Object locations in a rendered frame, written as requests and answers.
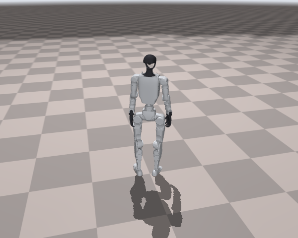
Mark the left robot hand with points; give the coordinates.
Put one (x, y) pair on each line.
(131, 117)

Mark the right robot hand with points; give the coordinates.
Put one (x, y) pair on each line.
(168, 121)

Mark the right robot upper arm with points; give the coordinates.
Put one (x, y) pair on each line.
(165, 89)

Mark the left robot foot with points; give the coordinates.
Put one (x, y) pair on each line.
(139, 172)

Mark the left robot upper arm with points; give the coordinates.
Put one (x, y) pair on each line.
(134, 85)

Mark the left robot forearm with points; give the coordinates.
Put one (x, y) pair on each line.
(132, 103)

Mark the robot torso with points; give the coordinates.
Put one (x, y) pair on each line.
(149, 88)

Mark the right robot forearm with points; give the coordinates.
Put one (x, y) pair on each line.
(168, 105)

